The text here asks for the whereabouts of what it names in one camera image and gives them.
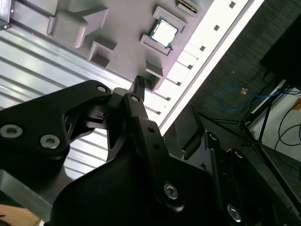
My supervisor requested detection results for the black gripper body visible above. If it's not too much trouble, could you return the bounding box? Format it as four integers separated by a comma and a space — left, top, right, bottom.
53, 154, 223, 226

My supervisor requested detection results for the CPU with silver top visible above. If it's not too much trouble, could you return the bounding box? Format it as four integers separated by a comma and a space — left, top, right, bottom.
149, 16, 181, 49

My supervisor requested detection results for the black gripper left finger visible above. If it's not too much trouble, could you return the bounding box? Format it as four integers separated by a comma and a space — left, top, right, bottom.
0, 74, 186, 212

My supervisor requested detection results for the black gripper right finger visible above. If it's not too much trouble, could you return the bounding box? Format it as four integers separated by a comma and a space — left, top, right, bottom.
174, 104, 284, 226

